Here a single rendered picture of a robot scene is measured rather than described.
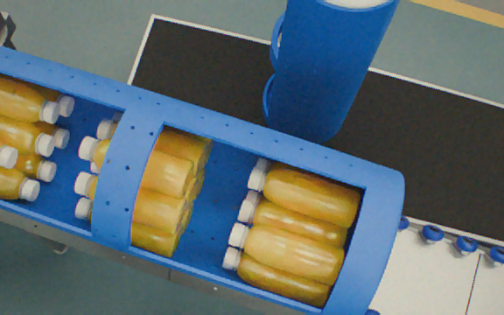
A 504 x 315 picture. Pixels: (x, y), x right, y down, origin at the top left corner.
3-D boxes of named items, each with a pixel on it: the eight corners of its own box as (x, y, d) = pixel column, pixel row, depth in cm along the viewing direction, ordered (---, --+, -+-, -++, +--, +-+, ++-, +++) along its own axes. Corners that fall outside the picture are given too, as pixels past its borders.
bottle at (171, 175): (197, 164, 112) (103, 135, 113) (192, 157, 105) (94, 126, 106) (184, 202, 111) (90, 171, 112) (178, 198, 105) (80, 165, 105)
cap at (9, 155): (11, 144, 114) (19, 148, 114) (6, 164, 115) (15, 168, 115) (2, 146, 110) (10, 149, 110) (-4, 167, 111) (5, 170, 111)
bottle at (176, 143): (192, 185, 113) (99, 155, 113) (202, 168, 119) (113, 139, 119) (200, 151, 109) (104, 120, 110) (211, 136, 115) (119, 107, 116)
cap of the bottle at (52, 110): (53, 107, 117) (62, 109, 117) (45, 124, 116) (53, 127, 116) (49, 96, 114) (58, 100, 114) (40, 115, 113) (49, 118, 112)
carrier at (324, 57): (344, 73, 224) (263, 67, 223) (408, -89, 140) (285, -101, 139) (345, 149, 217) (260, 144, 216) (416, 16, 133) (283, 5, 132)
